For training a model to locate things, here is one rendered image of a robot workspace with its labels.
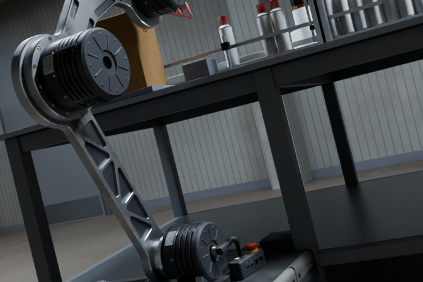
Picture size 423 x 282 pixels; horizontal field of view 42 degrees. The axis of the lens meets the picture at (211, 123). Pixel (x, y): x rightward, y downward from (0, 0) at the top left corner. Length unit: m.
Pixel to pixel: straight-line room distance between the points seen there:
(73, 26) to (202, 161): 4.13
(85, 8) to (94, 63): 0.31
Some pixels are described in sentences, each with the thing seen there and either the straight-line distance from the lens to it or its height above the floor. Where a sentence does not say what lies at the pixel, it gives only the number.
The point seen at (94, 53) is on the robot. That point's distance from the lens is 1.32.
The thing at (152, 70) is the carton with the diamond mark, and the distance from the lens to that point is 1.97.
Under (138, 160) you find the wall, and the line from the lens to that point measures 5.95.
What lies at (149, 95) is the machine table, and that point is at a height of 0.82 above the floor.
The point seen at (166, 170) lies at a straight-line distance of 3.18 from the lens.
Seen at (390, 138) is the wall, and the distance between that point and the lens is 4.89.
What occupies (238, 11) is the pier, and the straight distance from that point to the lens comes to 4.99.
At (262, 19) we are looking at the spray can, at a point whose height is 1.02.
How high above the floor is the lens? 0.67
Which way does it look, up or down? level
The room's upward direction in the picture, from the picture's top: 14 degrees counter-clockwise
